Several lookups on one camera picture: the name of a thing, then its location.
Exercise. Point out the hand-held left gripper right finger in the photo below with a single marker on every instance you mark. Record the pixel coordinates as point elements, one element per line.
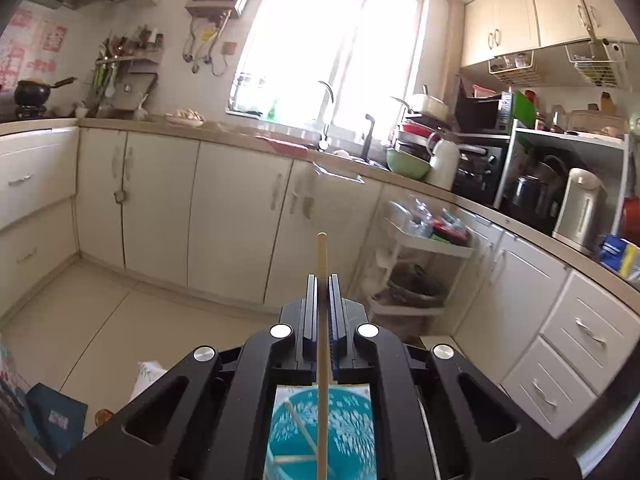
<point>334,330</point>

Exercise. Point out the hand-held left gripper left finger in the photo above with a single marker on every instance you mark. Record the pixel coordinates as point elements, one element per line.
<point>313,320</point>

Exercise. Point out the wooden chopstick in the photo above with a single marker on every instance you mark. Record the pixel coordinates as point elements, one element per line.
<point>322,260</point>
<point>295,459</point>
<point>300,425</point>

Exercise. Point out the white rolling cart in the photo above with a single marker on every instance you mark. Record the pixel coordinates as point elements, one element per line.
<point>425,245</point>

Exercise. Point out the cream kitchen base cabinets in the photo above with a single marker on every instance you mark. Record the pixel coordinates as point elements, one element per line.
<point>225,220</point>

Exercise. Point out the hanging plastic bag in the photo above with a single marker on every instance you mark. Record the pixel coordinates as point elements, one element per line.
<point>340,172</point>

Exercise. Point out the floral tablecloth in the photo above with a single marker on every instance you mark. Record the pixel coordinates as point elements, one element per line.
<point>150,377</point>

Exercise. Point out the red cloth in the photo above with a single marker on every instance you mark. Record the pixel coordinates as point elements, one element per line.
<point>282,144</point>

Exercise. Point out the green bowl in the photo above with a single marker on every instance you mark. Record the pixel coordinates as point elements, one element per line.
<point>407,165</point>

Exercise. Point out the black tap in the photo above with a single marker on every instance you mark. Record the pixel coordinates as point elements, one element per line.
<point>369,135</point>

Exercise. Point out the white thermos jug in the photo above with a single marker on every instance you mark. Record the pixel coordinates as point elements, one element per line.
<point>445,165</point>

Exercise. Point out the chrome sink faucet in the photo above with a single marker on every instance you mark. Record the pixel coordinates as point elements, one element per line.
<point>327,110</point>

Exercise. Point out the black toaster oven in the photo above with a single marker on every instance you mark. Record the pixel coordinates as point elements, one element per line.
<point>477,175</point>

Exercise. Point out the green bottle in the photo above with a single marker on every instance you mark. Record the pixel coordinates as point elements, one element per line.
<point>272,110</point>

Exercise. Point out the stack of pots and dishes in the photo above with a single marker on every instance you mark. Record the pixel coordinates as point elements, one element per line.
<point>425,120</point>

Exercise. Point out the plate of food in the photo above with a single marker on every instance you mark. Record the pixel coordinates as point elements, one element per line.
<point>185,117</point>

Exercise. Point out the black kettle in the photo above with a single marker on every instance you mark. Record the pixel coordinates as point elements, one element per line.
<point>537,190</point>

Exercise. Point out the black microwave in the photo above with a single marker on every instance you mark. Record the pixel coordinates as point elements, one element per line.
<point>482,112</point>

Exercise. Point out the cream electric water boiler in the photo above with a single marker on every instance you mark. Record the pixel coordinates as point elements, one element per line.
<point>580,210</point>

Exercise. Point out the kitchen window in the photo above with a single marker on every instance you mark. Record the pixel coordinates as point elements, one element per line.
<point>325,45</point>

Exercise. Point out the blue box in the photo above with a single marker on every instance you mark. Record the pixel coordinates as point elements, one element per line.
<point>55,417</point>
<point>617,257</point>

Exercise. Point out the green cutting board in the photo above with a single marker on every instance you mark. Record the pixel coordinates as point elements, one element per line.
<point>525,105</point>

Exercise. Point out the white shelf rack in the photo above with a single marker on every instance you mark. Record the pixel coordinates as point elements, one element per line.
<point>570,140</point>

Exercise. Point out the brown wall socket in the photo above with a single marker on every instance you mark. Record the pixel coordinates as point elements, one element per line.
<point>229,48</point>

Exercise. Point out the wall utensil rack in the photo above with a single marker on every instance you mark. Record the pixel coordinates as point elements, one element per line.
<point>127,65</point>

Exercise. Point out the red paper wall stickers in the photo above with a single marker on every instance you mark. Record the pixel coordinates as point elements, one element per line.
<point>30,45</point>

